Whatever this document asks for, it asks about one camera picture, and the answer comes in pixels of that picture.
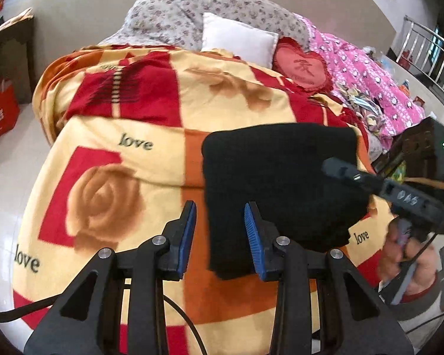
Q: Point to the white pillow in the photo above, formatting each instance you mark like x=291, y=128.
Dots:
x=236, y=39

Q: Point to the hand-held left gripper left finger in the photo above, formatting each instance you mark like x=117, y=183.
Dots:
x=189, y=236

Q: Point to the dark wooden table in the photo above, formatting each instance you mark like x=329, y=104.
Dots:
x=7, y=40

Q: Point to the colourful crumpled cloth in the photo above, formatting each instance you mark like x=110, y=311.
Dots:
x=362, y=107

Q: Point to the pink penguin quilt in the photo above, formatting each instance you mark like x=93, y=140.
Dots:
x=355, y=66

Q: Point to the black pants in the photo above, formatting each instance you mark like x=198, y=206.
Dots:
x=281, y=177

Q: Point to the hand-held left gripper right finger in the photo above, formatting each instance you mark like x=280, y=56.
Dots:
x=252, y=244

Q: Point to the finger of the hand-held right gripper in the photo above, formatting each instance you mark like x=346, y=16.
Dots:
x=351, y=175

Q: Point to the rose print blanket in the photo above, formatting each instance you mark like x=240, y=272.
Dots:
x=133, y=192

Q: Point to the red heart cushion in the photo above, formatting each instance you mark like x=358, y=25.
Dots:
x=299, y=66

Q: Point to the person's right hand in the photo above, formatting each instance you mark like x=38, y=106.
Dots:
x=389, y=262

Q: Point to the metal railing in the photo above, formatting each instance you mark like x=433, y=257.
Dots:
x=429, y=59

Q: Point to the red paper bag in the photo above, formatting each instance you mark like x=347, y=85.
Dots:
x=0, y=112

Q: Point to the grey floral quilt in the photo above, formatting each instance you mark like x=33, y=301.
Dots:
x=170, y=18

